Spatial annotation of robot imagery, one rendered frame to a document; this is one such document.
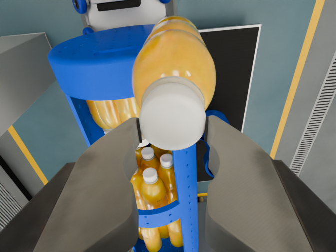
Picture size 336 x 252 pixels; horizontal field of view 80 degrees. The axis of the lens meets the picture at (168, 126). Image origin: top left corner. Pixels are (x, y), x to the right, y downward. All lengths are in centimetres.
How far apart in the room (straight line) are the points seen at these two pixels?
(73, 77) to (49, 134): 179
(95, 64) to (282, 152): 236
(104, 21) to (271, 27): 135
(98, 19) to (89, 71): 31
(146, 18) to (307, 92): 179
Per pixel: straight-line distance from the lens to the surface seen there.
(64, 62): 37
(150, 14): 61
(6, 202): 255
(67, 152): 222
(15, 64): 135
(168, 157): 60
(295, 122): 232
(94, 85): 34
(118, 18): 62
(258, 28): 156
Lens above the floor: 153
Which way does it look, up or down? 55 degrees down
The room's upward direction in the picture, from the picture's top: 173 degrees clockwise
